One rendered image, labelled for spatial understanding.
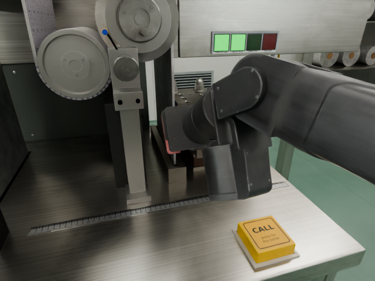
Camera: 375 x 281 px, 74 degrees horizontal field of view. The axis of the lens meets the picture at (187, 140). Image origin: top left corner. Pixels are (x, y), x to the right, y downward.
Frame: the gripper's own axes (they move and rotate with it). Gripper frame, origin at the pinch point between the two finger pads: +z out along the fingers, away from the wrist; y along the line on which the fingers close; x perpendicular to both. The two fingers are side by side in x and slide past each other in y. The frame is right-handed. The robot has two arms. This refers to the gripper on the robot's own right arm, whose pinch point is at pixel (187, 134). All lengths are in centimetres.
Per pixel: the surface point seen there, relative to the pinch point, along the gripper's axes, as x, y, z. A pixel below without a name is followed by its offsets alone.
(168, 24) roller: 20.2, -0.6, -2.1
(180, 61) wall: 125, 70, 247
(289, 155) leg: -10, 74, 75
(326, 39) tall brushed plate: 32, 67, 30
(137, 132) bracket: 2.3, -8.6, 4.8
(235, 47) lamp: 31, 29, 30
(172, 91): 10.2, -0.2, 5.9
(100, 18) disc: 21.8, -12.2, -2.0
